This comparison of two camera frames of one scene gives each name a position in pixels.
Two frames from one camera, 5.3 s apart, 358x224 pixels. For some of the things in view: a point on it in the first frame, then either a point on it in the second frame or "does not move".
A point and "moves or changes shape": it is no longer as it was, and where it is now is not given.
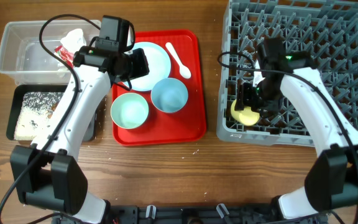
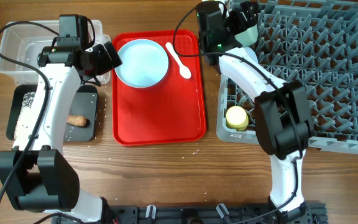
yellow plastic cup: x=246 y=116 moves or changes shape
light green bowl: x=129 y=111 -> x=248 y=37
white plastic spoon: x=184 y=70 does not move
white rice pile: x=32 y=119 does not move
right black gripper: x=243 y=99 -> x=249 y=19
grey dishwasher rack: x=341 y=35 does not move
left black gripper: x=141 y=69 -> x=105 y=64
